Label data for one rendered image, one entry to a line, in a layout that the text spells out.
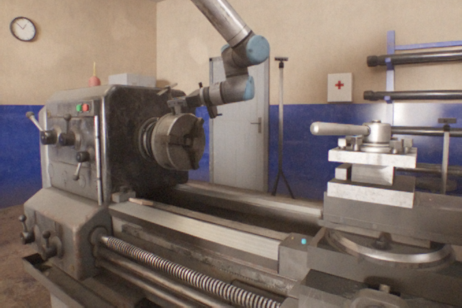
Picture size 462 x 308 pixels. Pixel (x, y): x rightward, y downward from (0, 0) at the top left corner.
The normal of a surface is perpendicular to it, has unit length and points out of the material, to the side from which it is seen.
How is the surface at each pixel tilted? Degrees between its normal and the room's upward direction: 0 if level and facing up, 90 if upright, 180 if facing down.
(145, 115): 90
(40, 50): 90
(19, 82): 90
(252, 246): 36
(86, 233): 90
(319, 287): 0
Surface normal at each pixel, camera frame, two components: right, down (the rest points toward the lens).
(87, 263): 0.84, 0.04
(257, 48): 0.50, 0.12
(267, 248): -0.32, -0.77
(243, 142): -0.55, 0.07
